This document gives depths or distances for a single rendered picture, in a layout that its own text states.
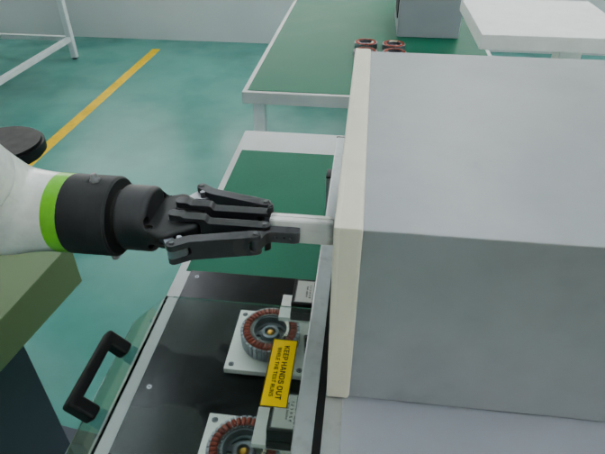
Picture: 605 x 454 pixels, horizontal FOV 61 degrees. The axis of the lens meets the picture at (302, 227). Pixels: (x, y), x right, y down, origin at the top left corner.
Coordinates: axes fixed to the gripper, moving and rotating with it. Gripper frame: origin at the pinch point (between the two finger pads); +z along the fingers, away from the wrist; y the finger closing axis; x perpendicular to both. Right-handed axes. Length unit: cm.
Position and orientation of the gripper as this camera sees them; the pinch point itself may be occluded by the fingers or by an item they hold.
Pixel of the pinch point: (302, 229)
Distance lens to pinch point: 57.0
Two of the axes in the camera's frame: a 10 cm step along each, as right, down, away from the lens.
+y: -1.2, 5.8, -8.0
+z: 9.9, 0.7, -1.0
